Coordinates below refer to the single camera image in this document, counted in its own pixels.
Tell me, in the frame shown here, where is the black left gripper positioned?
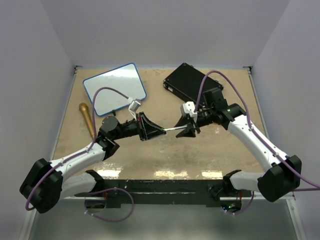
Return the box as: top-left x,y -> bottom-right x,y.
112,112 -> 166,141

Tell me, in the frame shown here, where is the white whiteboard marker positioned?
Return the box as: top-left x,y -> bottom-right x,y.
163,125 -> 187,132

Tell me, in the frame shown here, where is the blue framed whiteboard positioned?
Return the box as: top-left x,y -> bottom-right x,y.
82,63 -> 147,117

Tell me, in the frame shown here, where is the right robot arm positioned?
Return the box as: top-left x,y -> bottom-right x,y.
175,88 -> 302,202

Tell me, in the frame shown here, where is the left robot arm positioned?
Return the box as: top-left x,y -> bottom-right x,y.
19,112 -> 166,214

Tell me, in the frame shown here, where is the black hard case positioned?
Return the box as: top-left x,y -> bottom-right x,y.
163,62 -> 224,101

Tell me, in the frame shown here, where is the gold microphone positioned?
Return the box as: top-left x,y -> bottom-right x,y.
78,102 -> 96,139

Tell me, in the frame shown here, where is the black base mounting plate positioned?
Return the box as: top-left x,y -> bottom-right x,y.
74,178 -> 253,210

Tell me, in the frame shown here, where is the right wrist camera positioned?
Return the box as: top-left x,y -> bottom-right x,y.
180,101 -> 198,119

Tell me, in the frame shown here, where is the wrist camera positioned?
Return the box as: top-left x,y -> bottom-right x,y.
128,99 -> 141,112
180,101 -> 198,119

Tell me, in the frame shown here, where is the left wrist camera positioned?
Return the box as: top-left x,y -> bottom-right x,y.
128,99 -> 141,112

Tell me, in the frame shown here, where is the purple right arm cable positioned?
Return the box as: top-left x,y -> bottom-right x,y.
194,70 -> 320,190

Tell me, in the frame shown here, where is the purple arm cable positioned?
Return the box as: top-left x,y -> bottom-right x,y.
194,70 -> 320,190
25,86 -> 133,211

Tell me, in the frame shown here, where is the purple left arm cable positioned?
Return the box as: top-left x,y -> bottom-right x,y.
25,86 -> 133,211

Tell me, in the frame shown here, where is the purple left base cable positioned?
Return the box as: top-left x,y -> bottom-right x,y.
84,187 -> 135,223

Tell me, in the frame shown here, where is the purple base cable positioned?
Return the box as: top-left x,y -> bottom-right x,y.
84,187 -> 135,223
223,191 -> 255,216

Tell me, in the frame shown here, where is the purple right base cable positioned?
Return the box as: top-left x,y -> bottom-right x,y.
223,191 -> 255,216

